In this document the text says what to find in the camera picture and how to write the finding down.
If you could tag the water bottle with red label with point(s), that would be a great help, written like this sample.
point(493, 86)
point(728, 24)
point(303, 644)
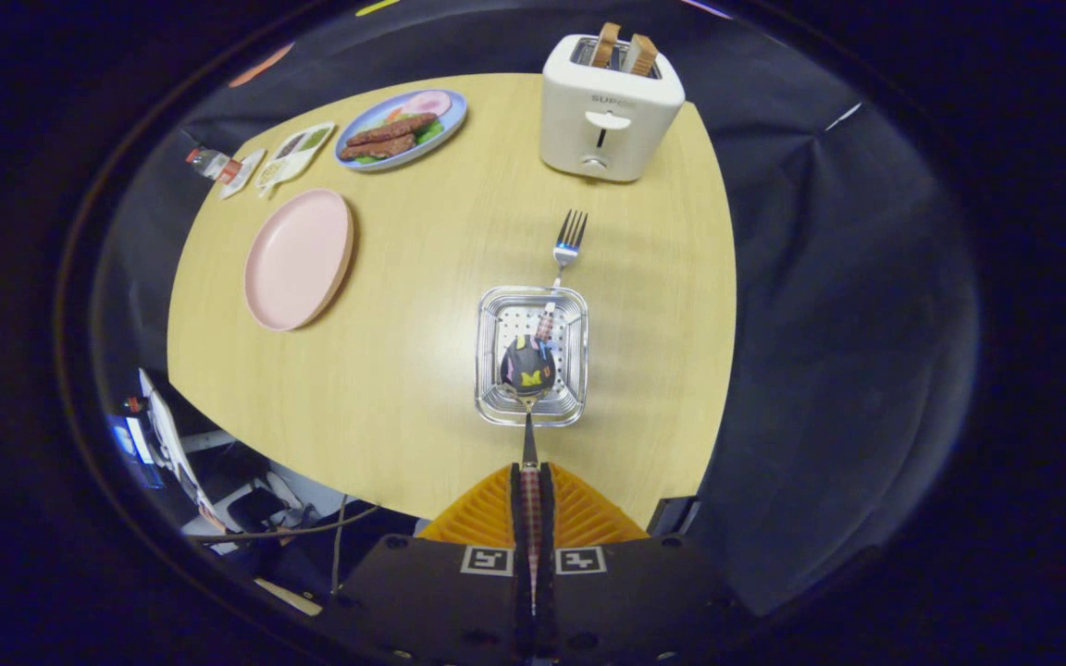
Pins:
point(214, 165)

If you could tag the white board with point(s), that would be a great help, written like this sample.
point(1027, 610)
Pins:
point(167, 435)

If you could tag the blue lit device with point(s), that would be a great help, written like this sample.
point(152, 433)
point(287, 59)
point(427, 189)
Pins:
point(130, 449)

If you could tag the white divided tray of beans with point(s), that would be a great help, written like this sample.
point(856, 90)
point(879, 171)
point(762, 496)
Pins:
point(297, 157)

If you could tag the small white coaster tray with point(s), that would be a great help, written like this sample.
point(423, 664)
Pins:
point(248, 171)

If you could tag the green lettuce leaves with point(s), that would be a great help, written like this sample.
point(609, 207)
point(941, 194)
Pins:
point(431, 132)

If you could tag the brown grilled meat strip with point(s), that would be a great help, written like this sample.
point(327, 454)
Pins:
point(376, 148)
point(394, 129)

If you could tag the toast slice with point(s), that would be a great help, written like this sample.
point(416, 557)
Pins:
point(605, 44)
point(643, 55)

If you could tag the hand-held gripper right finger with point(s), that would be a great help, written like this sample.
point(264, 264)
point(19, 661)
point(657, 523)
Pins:
point(635, 601)

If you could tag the pink ham slice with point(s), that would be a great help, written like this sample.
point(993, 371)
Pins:
point(428, 103)

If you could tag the dark block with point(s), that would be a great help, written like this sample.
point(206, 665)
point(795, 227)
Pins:
point(674, 516)

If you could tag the white toaster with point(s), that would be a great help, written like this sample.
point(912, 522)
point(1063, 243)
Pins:
point(570, 129)

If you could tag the pink plate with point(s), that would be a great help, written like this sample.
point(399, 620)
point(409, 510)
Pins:
point(297, 259)

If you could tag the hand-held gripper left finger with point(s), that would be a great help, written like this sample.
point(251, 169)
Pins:
point(422, 601)

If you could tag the blue plate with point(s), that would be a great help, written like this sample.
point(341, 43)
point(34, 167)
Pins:
point(454, 116)

